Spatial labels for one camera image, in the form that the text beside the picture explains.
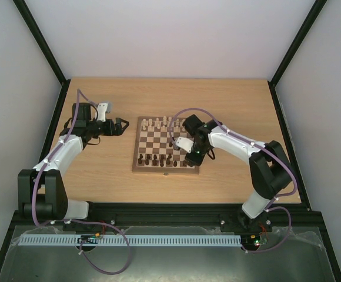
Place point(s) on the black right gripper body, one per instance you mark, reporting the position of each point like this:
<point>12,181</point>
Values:
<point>194,158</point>

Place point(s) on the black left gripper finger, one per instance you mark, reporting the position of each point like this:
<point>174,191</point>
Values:
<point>121,123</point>
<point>119,130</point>

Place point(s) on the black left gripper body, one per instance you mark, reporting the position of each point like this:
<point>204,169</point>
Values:
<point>108,131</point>

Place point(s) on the wooden chess board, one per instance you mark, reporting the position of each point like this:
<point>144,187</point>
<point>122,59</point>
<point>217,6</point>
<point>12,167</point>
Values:
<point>157,143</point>

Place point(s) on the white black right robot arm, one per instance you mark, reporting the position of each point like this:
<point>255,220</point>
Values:
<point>268,164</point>

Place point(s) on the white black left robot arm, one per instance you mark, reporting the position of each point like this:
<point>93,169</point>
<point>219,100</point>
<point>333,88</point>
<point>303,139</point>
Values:
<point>41,191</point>

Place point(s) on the row of white chess pieces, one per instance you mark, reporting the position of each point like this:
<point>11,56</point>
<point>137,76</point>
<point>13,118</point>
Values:
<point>160,124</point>

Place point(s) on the right controller board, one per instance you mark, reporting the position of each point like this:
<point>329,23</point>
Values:
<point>256,240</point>

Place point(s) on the controller board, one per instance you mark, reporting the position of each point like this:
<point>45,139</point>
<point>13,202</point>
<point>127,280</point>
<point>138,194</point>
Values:
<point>89,238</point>
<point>256,240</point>

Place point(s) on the left controller board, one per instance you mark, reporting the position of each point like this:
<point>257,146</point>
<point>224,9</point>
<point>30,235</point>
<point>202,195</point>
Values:
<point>89,238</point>

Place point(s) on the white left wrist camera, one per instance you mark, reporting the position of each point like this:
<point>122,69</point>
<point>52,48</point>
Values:
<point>102,110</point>

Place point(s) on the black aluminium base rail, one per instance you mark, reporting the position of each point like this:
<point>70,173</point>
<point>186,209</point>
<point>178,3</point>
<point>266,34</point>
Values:
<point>229,217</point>

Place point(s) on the white slotted cable duct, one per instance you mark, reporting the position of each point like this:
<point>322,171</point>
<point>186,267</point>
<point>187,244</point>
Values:
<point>134,240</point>

